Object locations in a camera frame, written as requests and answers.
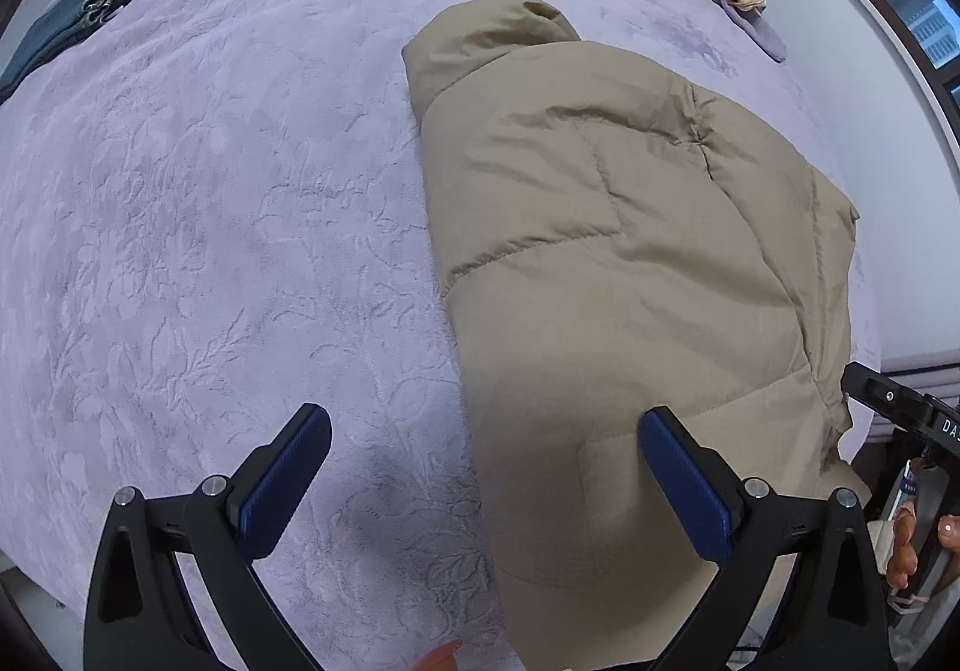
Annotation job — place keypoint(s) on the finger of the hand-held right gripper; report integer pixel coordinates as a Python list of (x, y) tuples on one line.
[(885, 397)]

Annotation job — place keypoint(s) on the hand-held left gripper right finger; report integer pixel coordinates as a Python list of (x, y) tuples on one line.
[(686, 480)]

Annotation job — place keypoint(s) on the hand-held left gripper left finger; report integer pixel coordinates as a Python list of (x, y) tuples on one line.
[(289, 472)]

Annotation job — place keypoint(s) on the beige puffer jacket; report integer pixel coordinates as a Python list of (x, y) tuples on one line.
[(615, 251)]

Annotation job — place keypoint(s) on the person's right hand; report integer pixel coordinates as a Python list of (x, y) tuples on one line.
[(904, 551)]

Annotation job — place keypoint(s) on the person's left hand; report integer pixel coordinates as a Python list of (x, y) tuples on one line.
[(441, 657)]

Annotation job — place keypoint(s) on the purple embossed bed blanket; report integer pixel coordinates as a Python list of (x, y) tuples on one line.
[(225, 229)]

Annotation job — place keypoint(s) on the dark framed window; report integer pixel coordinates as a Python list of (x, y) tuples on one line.
[(911, 4)]

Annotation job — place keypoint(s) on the blue denim jeans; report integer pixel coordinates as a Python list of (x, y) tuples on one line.
[(67, 19)]

